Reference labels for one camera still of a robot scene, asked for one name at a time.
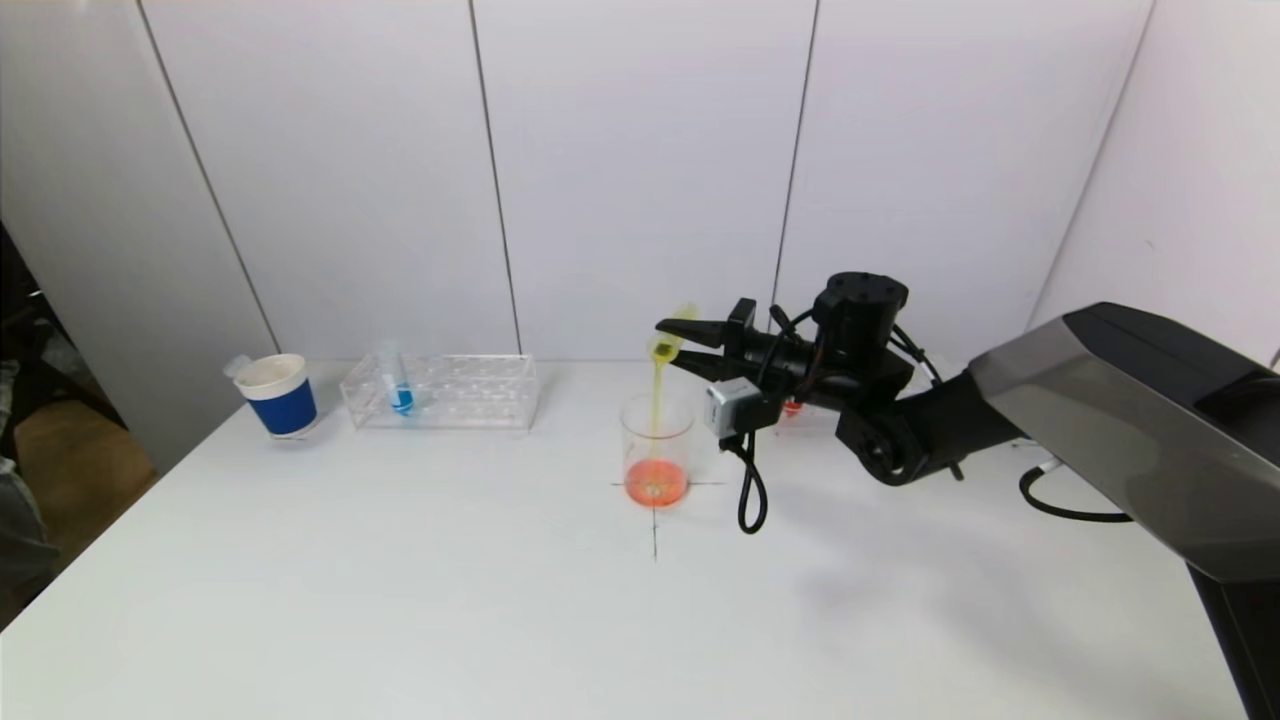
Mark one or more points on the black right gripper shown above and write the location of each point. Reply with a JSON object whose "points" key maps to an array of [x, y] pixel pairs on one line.
{"points": [[741, 336]]}

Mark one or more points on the yellow pigment test tube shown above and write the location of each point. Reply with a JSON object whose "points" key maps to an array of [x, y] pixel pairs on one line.
{"points": [[663, 350]]}

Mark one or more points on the orange pigment test tube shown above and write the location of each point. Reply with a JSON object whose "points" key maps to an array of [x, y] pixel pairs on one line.
{"points": [[240, 368]]}

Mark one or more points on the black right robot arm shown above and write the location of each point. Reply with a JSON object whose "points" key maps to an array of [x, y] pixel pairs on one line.
{"points": [[1120, 430]]}

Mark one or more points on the clear glass beaker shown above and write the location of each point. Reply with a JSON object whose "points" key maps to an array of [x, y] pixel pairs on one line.
{"points": [[655, 480]]}

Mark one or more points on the blue pigment test tube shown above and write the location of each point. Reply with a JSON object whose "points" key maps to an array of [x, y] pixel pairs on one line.
{"points": [[403, 401]]}

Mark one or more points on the blue white paper cup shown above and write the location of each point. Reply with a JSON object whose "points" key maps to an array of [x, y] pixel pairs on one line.
{"points": [[285, 408]]}

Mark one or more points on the grey trouser leg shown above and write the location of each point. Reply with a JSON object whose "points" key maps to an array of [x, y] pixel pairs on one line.
{"points": [[20, 520]]}

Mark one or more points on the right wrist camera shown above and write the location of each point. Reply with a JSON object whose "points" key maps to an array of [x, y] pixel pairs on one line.
{"points": [[735, 405]]}

